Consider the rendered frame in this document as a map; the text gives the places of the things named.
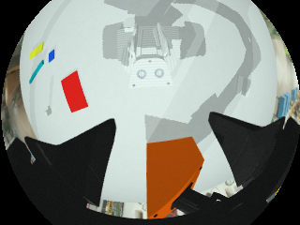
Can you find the cyan rectangular bar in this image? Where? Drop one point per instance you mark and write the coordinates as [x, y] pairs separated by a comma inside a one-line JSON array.
[[36, 70]]

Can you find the yellow flat plate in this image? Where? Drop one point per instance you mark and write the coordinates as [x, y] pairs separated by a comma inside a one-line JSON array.
[[37, 50]]

